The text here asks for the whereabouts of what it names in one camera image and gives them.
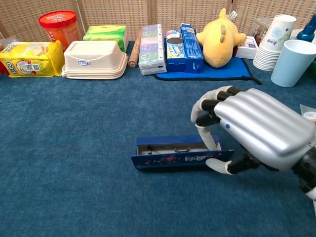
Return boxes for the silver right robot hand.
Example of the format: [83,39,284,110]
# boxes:
[190,85,316,176]

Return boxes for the thin metal-framed eyeglasses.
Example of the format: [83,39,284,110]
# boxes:
[147,145,192,155]

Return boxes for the clear bag with beige cloth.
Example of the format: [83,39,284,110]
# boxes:
[299,104,316,124]

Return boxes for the light blue plastic cup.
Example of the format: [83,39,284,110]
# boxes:
[270,39,316,88]

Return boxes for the blue cloth mat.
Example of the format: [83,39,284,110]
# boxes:
[153,38,262,85]

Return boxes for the small white box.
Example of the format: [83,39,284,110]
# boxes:
[235,36,259,60]

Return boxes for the stack of white paper cups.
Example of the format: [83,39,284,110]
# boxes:
[252,14,297,72]

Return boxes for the yellow plush toy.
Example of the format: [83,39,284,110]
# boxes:
[196,8,247,68]

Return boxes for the clear pack brown snacks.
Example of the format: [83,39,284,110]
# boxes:
[251,17,275,44]

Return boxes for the dark blue spray bottle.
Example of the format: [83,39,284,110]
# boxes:
[296,13,316,45]

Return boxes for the dark blue carton box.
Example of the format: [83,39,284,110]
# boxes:
[180,23,204,74]

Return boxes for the blue yellow cookie box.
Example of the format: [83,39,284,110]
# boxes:
[164,29,186,73]

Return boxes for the pastel multicolour tissue pack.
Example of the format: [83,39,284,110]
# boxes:
[138,23,167,76]

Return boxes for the wooden rolling pin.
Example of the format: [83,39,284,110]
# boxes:
[127,30,143,68]

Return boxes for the green tissue pack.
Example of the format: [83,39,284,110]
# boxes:
[82,25,129,53]

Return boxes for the beige plastic lunch box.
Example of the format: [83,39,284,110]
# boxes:
[61,40,129,80]

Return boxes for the woven rattan folding screen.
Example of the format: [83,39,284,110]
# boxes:
[0,0,316,45]

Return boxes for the orange tub with red lid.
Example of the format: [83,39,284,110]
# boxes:
[39,10,82,52]

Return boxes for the yellow biscuit pack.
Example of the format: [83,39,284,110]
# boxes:
[0,40,65,78]

